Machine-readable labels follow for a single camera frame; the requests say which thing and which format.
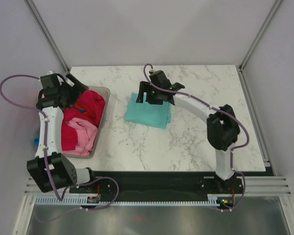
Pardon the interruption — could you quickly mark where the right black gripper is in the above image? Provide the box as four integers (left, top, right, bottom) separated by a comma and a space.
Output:
137, 81, 164, 105

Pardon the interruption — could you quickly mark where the grey plastic bin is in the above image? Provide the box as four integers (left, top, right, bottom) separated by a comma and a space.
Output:
61, 87, 110, 159

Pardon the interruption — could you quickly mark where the teal t shirt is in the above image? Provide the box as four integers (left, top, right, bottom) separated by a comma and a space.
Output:
124, 93, 171, 129

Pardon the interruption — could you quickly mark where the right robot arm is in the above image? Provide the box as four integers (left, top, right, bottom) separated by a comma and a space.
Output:
136, 70, 240, 193

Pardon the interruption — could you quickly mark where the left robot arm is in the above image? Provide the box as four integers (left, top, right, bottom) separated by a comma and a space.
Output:
26, 72, 98, 193

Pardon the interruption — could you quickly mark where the magenta t shirt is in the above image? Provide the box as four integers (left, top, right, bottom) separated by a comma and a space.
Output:
61, 90, 106, 151

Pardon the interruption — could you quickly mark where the blue t shirt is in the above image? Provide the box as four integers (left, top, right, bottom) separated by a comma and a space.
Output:
34, 137, 39, 146

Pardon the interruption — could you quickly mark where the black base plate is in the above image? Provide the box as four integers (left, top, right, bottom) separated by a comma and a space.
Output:
70, 171, 243, 201

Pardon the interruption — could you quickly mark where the white slotted cable duct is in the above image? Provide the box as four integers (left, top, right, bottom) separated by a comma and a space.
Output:
34, 194, 233, 207

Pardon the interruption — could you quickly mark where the aluminium frame rail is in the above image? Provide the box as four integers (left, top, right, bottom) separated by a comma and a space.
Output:
24, 176, 291, 196

